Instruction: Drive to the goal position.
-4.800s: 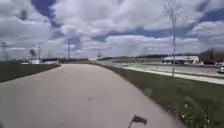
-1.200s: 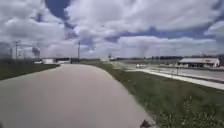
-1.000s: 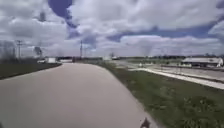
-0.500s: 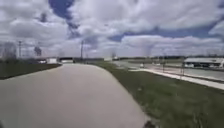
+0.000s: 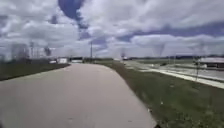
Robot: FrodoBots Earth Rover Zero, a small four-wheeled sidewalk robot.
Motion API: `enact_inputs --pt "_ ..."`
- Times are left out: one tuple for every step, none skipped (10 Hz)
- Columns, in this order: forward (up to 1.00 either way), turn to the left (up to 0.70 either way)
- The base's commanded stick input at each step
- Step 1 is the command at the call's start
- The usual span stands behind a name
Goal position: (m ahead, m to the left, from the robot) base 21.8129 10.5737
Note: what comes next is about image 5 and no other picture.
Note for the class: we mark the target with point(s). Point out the tall pole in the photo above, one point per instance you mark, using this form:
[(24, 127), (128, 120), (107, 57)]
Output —
[(91, 50)]

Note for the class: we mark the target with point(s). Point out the pale concrete path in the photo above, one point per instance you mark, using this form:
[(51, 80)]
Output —
[(80, 96)]

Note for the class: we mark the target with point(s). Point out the white building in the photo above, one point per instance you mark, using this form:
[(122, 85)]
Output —
[(62, 60)]

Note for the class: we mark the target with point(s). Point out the grass verge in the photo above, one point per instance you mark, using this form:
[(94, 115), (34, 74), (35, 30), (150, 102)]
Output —
[(176, 100)]

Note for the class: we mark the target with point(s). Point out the thin signpost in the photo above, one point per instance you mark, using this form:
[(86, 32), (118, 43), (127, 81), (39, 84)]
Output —
[(197, 68)]

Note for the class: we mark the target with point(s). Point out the grey road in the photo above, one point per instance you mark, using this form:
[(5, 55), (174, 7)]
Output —
[(200, 74)]

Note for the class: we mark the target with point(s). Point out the dark grass field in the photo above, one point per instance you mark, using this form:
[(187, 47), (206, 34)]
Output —
[(23, 69)]

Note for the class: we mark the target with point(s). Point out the low building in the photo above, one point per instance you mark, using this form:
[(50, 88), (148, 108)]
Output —
[(212, 62)]

